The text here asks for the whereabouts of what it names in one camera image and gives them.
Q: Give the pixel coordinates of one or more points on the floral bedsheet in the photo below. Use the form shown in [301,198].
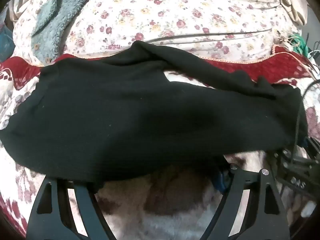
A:
[175,10]

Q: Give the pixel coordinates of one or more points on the teal fluffy jacket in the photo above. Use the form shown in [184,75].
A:
[55,17]

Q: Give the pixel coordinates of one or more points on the beige cloth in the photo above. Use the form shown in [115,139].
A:
[292,0]

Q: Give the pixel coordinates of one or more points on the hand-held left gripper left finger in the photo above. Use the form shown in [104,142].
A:
[85,205]

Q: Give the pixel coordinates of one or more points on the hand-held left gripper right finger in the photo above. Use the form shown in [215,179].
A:
[237,187]

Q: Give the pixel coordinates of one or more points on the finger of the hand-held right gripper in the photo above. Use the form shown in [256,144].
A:
[292,170]

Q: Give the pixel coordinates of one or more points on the black pants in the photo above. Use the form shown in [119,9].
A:
[125,105]

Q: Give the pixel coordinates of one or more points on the red white leaf blanket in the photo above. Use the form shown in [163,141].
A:
[175,217]

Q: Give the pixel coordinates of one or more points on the teal bag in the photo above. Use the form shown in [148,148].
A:
[5,43]

